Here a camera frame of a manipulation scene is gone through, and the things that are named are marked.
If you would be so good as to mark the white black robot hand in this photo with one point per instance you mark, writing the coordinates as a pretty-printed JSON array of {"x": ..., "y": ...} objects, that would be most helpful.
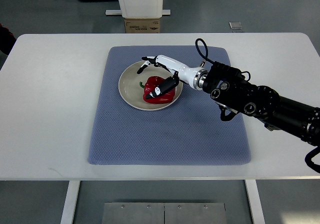
[{"x": 193, "y": 76}]

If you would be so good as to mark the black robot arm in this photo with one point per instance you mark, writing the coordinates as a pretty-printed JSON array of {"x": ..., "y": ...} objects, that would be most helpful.
[{"x": 230, "y": 88}]

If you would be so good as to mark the small grey floor plate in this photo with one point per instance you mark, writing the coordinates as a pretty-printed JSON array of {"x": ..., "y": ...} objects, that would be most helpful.
[{"x": 235, "y": 25}]

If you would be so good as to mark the cream ceramic plate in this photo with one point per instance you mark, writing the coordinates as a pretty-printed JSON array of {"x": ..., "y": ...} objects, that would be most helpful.
[{"x": 131, "y": 91}]

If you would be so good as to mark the blue textured mat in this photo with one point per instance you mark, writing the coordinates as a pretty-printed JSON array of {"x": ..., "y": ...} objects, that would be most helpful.
[{"x": 188, "y": 132}]

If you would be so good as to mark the cardboard box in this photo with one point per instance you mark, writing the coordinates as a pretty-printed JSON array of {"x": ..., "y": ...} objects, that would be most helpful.
[{"x": 142, "y": 26}]

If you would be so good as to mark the white right table leg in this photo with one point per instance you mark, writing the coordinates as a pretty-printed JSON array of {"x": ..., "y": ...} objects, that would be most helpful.
[{"x": 254, "y": 201}]

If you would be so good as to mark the white table leg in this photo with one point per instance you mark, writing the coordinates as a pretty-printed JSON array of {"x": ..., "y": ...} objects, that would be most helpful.
[
  {"x": 70, "y": 202},
  {"x": 254, "y": 201}
]

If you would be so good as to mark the white left table leg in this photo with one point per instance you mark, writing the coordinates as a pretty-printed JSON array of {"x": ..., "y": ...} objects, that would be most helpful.
[{"x": 70, "y": 202}]

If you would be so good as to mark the red black object at edge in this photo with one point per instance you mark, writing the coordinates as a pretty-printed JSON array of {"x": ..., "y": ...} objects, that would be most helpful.
[{"x": 7, "y": 40}]

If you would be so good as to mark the white pedestal stand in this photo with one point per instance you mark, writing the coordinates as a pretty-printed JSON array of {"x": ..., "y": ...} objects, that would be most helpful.
[{"x": 140, "y": 9}]

